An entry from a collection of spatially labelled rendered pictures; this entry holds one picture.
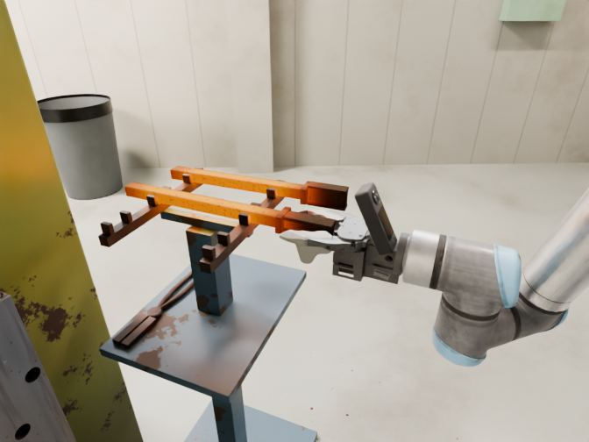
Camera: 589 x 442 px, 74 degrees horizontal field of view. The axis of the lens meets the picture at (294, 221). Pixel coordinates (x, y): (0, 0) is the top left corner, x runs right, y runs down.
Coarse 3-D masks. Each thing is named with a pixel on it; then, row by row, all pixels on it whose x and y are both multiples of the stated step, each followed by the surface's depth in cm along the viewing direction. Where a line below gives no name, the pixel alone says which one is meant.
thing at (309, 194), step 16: (176, 176) 90; (192, 176) 89; (208, 176) 87; (224, 176) 87; (240, 176) 87; (288, 192) 82; (304, 192) 79; (320, 192) 80; (336, 192) 79; (336, 208) 80
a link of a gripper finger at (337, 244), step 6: (312, 240) 64; (318, 240) 64; (324, 240) 64; (330, 240) 64; (336, 240) 64; (342, 240) 64; (348, 240) 64; (318, 246) 65; (324, 246) 64; (330, 246) 63; (336, 246) 63; (342, 246) 64; (348, 246) 63
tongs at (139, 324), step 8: (184, 280) 97; (176, 288) 94; (168, 296) 91; (176, 296) 91; (160, 304) 89; (168, 304) 89; (152, 312) 86; (160, 312) 86; (136, 320) 84; (144, 320) 85; (152, 320) 84; (128, 328) 82; (136, 328) 83; (144, 328) 82; (120, 336) 80; (128, 336) 80; (136, 336) 80; (120, 344) 79; (128, 344) 78
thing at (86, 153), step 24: (72, 96) 296; (96, 96) 298; (48, 120) 257; (72, 120) 259; (96, 120) 270; (72, 144) 267; (96, 144) 275; (72, 168) 277; (96, 168) 283; (120, 168) 310; (72, 192) 289; (96, 192) 291
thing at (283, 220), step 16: (128, 192) 82; (144, 192) 80; (160, 192) 79; (176, 192) 79; (192, 208) 77; (208, 208) 76; (224, 208) 74; (240, 208) 73; (256, 208) 73; (288, 208) 72; (272, 224) 71; (288, 224) 71; (304, 224) 68; (320, 224) 67
